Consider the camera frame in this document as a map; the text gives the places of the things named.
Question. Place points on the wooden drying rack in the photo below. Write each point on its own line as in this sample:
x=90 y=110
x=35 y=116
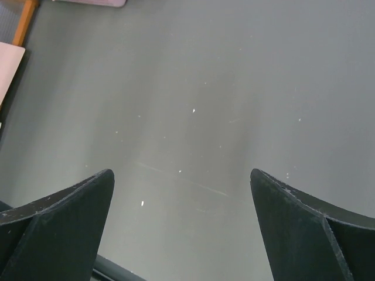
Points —
x=28 y=8

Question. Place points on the pink folded cloth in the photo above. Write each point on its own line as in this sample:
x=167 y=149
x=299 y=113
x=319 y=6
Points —
x=110 y=3

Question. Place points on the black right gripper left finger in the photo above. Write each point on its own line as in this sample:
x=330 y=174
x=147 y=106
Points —
x=56 y=237

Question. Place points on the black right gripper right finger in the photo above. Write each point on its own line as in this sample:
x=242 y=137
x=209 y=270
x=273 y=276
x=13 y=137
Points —
x=306 y=238

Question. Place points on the pink cardboard sheet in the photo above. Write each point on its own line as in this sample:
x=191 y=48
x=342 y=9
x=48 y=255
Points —
x=10 y=59

